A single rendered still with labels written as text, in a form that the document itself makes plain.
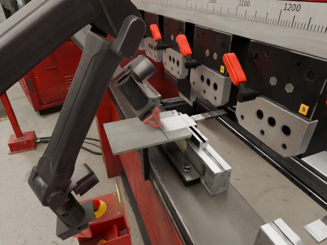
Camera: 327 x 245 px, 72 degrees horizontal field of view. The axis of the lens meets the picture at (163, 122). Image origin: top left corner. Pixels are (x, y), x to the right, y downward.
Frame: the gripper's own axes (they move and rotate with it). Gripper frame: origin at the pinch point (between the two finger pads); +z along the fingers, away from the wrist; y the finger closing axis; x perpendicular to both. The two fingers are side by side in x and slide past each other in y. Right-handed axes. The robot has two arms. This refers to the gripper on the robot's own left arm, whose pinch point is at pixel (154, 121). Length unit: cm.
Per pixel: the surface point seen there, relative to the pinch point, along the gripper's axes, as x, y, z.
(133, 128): 7.5, 1.5, -2.4
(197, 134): -8.4, -9.4, 8.5
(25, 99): 130, 293, 34
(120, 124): 10.1, 6.0, -4.2
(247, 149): -56, 72, 152
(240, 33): -22.6, -28.0, -23.9
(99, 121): 32, 86, 30
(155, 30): -18.3, 8.2, -22.1
